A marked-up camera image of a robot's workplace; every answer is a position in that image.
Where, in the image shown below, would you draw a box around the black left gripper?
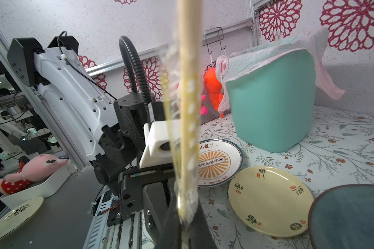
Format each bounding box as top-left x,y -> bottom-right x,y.
109,165 -> 217,249

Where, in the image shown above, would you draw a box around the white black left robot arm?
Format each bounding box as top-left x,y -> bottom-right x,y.
7,32 -> 180,249

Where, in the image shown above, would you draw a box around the white orange patterned plate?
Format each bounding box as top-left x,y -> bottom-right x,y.
198,139 -> 243,188

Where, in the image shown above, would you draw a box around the small pale yellow plate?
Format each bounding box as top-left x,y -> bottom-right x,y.
228,166 -> 314,238

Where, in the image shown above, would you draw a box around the red plush toy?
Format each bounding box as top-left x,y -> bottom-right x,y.
204,67 -> 224,118

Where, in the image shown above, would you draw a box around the dark green glass plate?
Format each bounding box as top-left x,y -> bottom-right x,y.
309,184 -> 374,249

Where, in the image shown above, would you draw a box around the pale plate outside booth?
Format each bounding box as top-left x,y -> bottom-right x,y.
0,196 -> 44,239

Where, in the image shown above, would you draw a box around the pink plush in white tray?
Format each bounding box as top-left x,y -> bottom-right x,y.
0,154 -> 69,195

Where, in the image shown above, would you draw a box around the green trash bin with bag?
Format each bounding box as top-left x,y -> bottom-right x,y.
215,27 -> 344,153

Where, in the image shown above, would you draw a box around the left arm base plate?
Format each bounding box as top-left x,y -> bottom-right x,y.
83,186 -> 143,249

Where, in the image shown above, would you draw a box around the white wrist camera on left gripper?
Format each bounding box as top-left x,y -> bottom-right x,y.
139,119 -> 180,169

